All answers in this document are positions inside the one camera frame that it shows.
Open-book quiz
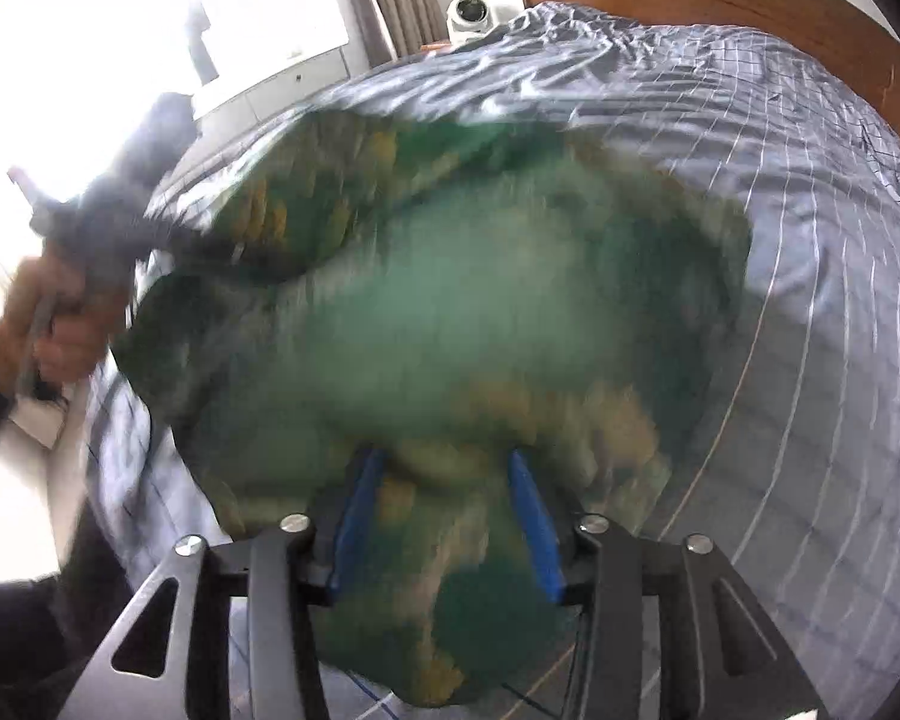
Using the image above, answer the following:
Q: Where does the green landscape print jacket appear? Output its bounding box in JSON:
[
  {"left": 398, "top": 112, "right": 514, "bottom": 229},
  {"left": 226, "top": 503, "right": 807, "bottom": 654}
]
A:
[{"left": 115, "top": 109, "right": 751, "bottom": 709}]

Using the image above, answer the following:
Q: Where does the person's left hand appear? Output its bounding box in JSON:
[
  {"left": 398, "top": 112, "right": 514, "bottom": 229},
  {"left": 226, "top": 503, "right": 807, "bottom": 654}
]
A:
[{"left": 0, "top": 252, "right": 130, "bottom": 397}]

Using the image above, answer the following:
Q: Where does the white window cabinet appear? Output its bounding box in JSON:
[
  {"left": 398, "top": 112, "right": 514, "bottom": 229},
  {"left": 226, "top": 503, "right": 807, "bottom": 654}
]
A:
[{"left": 193, "top": 47, "right": 349, "bottom": 119}]

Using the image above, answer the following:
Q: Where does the white round fan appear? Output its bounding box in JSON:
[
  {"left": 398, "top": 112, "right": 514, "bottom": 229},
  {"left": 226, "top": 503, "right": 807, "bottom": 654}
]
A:
[{"left": 445, "top": 0, "right": 496, "bottom": 47}]

